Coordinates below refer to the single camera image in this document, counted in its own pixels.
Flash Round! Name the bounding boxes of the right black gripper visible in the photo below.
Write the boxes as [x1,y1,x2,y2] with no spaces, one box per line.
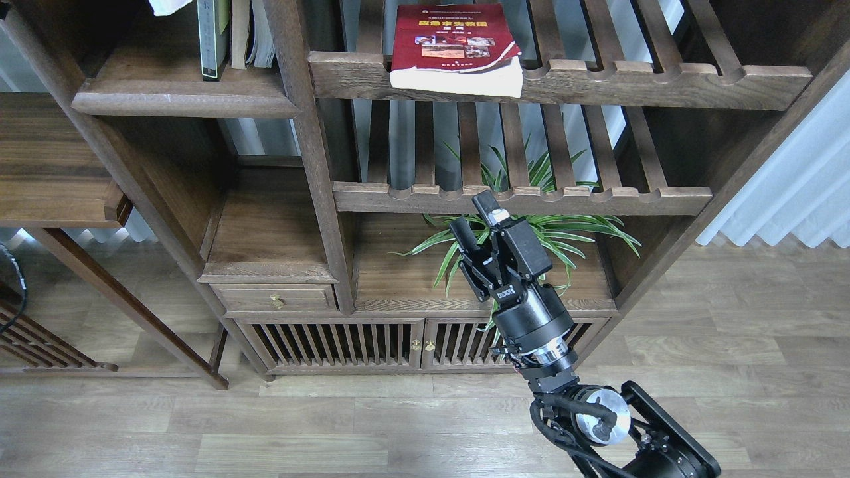
[450,191,578,386]

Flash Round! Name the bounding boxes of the red cover book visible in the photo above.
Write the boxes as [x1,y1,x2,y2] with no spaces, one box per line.
[389,4,523,99]

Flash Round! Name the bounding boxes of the green grey cover book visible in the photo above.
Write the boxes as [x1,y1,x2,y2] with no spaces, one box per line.
[197,1,230,82]

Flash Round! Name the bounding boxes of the white lavender cover book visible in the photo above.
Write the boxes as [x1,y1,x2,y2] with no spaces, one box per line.
[148,0,192,17]

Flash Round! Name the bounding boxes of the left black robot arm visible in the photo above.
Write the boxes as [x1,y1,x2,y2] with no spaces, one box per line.
[1,242,29,334]

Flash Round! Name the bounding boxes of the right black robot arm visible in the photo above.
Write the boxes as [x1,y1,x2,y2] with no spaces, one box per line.
[450,191,721,477]

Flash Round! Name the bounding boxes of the upright books on shelf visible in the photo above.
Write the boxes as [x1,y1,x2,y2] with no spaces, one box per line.
[230,1,276,69]

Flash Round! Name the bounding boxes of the green spider plant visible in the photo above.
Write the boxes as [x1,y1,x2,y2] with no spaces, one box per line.
[392,136,642,333]

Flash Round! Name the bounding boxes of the brass cabinet door knobs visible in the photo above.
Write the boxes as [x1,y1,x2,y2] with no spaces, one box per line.
[410,340,436,351]

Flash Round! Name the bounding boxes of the dark wooden bookshelf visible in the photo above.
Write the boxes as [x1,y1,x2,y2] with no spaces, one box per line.
[2,1,848,377]

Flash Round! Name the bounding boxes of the brass drawer knob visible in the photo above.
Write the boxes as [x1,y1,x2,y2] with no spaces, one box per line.
[270,294,285,309]

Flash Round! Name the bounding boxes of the white curtain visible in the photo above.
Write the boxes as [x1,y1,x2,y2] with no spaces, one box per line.
[696,73,849,248]

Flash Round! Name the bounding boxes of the wooden side table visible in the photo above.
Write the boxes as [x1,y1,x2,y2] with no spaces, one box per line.
[1,92,228,390]

